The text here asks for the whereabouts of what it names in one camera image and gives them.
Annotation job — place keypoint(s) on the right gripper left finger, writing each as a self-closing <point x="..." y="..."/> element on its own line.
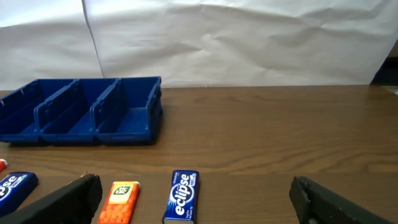
<point x="65" y="202"/>

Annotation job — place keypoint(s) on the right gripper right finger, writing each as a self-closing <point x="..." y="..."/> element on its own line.
<point x="323" y="208"/>

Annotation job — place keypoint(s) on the orange candy box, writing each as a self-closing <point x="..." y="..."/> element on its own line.
<point x="119" y="202"/>
<point x="2" y="165"/>

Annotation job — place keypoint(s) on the blue candy pack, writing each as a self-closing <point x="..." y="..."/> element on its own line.
<point x="182" y="196"/>
<point x="14" y="189"/>

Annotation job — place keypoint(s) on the gold wrapped candy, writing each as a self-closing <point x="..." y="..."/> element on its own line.
<point x="84" y="174"/>

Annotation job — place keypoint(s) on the blue tray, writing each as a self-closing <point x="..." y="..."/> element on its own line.
<point x="124" y="124"/>

